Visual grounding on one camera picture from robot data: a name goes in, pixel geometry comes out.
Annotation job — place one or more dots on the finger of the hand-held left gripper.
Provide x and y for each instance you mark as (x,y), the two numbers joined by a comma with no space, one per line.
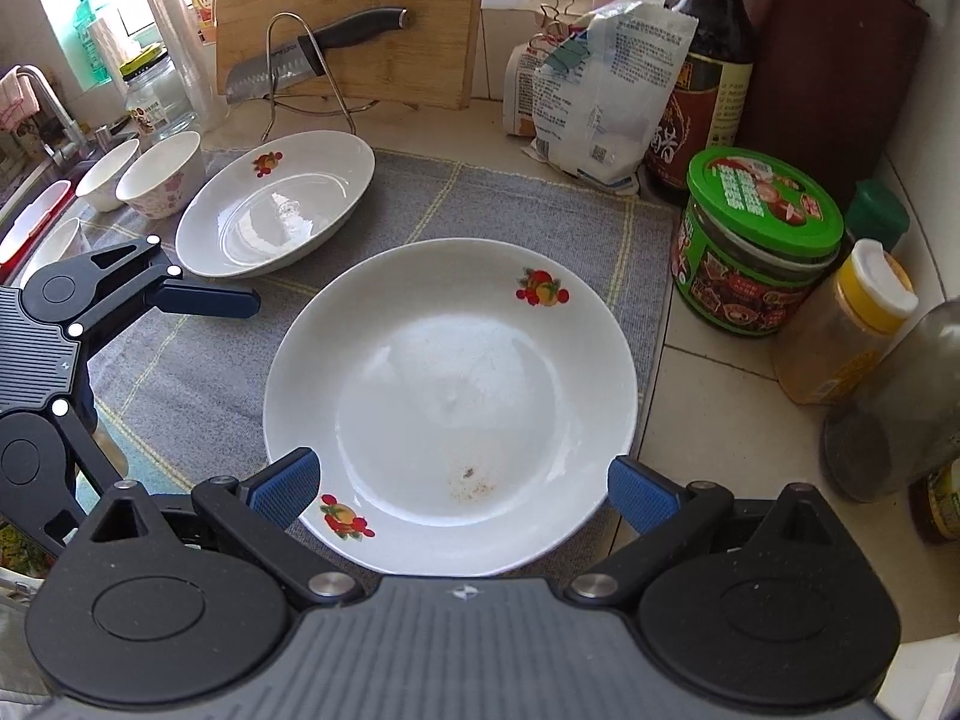
(86,450)
(210,300)

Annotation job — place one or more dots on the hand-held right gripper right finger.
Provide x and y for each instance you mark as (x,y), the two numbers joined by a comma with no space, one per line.
(641,491)

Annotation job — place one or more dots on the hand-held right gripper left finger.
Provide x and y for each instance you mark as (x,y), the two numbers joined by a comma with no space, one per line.
(286,487)

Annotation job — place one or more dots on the white plate fruit print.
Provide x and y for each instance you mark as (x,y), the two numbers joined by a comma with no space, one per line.
(450,360)
(277,217)

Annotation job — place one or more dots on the colourful food packet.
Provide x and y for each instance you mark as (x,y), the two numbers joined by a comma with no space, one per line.
(22,551)

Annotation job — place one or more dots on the white floral bowl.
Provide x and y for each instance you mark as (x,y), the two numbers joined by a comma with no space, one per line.
(157,180)

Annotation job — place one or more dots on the white plastic basket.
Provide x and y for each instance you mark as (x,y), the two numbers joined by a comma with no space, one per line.
(34,217)

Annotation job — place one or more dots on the steel sink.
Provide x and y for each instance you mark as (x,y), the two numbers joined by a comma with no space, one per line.
(22,187)

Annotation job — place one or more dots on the steel sink soap dispenser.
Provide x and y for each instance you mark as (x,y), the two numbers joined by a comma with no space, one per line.
(103,139)

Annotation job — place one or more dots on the glass jar yellow lid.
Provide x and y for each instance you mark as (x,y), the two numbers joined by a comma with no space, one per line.
(154,101)

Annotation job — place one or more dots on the yellow lid spice jar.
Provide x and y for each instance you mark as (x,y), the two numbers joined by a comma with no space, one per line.
(832,337)

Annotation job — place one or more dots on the steel faucet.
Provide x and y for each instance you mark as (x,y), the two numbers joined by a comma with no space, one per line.
(56,101)

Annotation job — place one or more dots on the pink checked cloth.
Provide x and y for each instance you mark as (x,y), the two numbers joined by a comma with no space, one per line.
(13,101)

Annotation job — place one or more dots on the green lid sauce jar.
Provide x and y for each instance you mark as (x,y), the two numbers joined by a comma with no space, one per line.
(757,255)

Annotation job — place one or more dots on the clear plastic cup stack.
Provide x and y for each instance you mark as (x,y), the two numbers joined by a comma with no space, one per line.
(176,37)

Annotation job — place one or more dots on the red cap oil bottle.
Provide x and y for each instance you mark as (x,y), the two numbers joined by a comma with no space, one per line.
(892,405)

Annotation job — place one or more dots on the white plastic wrap roll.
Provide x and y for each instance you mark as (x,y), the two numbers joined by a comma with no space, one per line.
(112,37)

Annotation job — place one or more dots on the green dish soap bottle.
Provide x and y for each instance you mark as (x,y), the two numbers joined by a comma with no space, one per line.
(86,37)

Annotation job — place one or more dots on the yellow label bottle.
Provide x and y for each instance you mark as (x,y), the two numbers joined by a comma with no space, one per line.
(941,502)

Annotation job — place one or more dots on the grey checked dish mat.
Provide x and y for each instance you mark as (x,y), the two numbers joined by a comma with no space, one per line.
(525,195)

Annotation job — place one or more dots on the bamboo cutting board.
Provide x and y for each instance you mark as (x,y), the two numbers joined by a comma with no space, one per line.
(360,15)

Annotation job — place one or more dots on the small green cap jar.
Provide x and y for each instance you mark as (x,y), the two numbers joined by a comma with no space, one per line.
(877,214)

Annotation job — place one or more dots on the white paper flour bag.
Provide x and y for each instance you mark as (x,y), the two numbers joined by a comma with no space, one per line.
(525,90)

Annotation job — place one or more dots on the white plastic bag blue print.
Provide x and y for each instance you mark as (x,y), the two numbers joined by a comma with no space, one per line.
(615,90)

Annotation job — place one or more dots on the dark soy sauce bottle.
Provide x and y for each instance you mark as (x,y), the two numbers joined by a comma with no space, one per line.
(712,67)

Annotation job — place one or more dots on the dark red knife block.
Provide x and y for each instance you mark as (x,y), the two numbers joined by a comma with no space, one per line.
(840,75)

